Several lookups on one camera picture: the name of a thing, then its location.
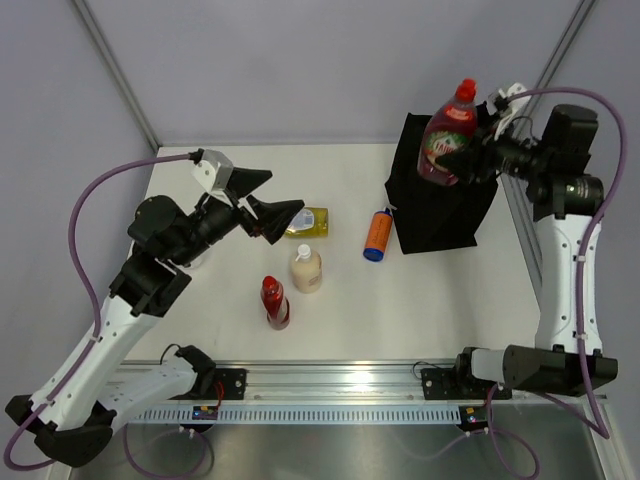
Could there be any red dish soap bottle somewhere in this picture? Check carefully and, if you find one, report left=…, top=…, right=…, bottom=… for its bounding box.
left=260, top=276, right=290, bottom=330
left=417, top=78, right=478, bottom=186

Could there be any white slotted cable duct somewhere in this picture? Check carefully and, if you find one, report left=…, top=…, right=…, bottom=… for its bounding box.
left=131, top=404, right=461, bottom=425

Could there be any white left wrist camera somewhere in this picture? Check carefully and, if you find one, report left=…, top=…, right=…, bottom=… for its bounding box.
left=190, top=149, right=234, bottom=203

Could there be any cream lotion pump bottle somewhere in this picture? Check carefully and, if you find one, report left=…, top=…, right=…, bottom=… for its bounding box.
left=289, top=244, right=323, bottom=294

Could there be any yellow dish soap bottle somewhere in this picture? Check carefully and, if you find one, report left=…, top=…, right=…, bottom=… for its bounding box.
left=285, top=207, right=329, bottom=238

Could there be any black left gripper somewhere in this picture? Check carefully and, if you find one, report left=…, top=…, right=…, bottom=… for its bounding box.
left=171, top=168, right=303, bottom=268

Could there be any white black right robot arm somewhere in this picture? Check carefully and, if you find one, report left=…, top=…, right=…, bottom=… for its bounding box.
left=441, top=101, right=618, bottom=397

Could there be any aluminium frame post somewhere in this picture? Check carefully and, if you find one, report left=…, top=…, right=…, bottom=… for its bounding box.
left=504, top=0, right=601, bottom=150
left=68, top=0, right=162, bottom=153

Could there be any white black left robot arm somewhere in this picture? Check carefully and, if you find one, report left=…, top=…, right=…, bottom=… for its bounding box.
left=5, top=168, right=304, bottom=467

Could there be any aluminium mounting rail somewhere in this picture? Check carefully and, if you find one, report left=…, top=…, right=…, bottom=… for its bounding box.
left=109, top=360, right=609, bottom=405

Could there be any orange blue cologne bottle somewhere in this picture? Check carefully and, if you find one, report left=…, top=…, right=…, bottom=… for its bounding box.
left=363, top=208, right=393, bottom=262

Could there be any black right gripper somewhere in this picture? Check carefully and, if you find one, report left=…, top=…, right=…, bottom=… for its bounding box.
left=437, top=111, right=552, bottom=185

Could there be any right aluminium frame post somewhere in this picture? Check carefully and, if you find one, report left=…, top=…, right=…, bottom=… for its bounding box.
left=504, top=0, right=601, bottom=150

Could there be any black canvas bag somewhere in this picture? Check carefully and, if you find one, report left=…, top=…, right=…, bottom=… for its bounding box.
left=385, top=113, right=498, bottom=255

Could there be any left aluminium frame post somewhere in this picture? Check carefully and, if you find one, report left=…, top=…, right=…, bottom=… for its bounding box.
left=68, top=0, right=162, bottom=153

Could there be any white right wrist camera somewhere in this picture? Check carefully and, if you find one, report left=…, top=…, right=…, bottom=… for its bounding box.
left=489, top=82, right=531, bottom=141

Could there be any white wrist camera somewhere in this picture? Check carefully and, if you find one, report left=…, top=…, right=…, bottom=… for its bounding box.
left=190, top=149, right=234, bottom=203
left=489, top=82, right=531, bottom=141

